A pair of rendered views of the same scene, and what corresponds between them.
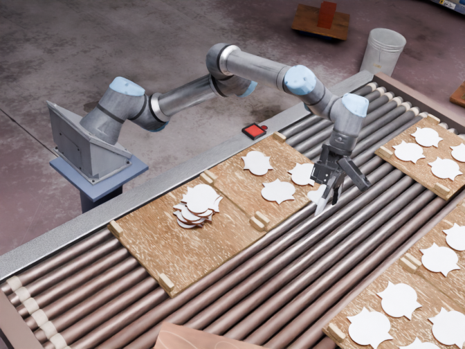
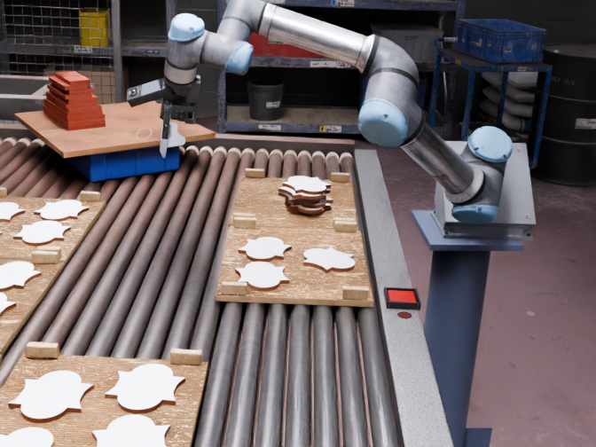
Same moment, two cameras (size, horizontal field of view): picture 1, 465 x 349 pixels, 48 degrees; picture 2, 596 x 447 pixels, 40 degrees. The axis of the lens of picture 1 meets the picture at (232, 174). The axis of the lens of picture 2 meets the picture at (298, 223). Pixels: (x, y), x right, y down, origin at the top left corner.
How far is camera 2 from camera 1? 3.20 m
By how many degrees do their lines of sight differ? 105
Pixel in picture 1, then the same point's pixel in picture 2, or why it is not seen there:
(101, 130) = not seen: hidden behind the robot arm
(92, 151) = not seen: hidden behind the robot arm
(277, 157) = (321, 278)
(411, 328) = (17, 225)
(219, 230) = (270, 209)
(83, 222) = (373, 184)
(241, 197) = (293, 233)
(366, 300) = (78, 224)
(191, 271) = (249, 186)
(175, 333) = (199, 132)
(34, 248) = (370, 167)
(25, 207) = not seen: outside the picture
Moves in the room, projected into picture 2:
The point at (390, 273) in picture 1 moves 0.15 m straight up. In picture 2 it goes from (65, 247) to (61, 189)
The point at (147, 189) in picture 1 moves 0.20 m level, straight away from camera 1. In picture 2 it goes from (380, 213) to (441, 231)
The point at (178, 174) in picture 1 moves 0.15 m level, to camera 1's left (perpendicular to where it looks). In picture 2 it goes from (382, 231) to (419, 221)
